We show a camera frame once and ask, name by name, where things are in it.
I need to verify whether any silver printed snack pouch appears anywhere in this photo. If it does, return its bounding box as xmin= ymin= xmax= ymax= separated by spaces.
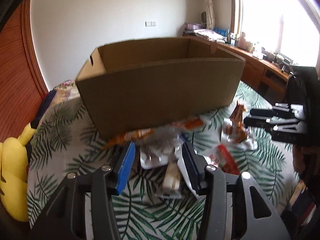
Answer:
xmin=137 ymin=126 xmax=183 ymax=170

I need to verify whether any white orange snack pouch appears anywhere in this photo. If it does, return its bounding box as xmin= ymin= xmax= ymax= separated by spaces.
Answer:
xmin=221 ymin=118 xmax=258 ymax=151

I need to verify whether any brown cracker bar packet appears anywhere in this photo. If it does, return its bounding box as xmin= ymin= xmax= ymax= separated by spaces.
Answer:
xmin=155 ymin=162 xmax=182 ymax=199

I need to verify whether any chicken feet snack packet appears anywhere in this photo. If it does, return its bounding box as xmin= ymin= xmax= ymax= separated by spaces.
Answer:
xmin=176 ymin=144 xmax=240 ymax=199

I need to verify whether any orange foil snack wrapper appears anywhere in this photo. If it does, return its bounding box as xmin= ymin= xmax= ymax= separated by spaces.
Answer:
xmin=229 ymin=101 xmax=247 ymax=124

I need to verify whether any wooden cabinet counter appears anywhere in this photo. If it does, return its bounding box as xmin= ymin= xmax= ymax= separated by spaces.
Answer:
xmin=183 ymin=34 xmax=289 ymax=103

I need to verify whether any wooden wardrobe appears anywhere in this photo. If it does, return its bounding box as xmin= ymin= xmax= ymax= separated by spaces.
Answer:
xmin=0 ymin=0 xmax=48 ymax=141

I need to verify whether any floral quilt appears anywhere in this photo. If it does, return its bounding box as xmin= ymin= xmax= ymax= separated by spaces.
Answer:
xmin=30 ymin=80 xmax=80 ymax=129

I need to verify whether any long orange silver snack packet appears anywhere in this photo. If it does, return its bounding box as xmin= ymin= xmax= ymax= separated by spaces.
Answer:
xmin=101 ymin=117 xmax=208 ymax=150

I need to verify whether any patterned curtain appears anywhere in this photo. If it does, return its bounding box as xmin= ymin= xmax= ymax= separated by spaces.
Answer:
xmin=205 ymin=0 xmax=216 ymax=30

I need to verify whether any wall light switch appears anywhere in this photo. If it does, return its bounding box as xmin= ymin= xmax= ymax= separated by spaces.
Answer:
xmin=145 ymin=21 xmax=156 ymax=27

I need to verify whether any folded floral cloth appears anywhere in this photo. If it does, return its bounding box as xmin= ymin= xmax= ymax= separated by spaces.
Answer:
xmin=193 ymin=29 xmax=226 ymax=42

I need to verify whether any pink bottle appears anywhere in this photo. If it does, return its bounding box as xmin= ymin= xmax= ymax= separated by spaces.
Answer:
xmin=238 ymin=32 xmax=248 ymax=50

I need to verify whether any window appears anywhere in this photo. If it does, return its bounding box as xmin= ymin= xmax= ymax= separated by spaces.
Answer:
xmin=239 ymin=0 xmax=319 ymax=67

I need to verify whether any yellow plush toy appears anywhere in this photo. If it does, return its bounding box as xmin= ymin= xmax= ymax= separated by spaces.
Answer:
xmin=1 ymin=124 xmax=35 ymax=222

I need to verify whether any brown cardboard box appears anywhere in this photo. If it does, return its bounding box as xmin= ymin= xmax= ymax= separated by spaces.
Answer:
xmin=75 ymin=37 xmax=245 ymax=139

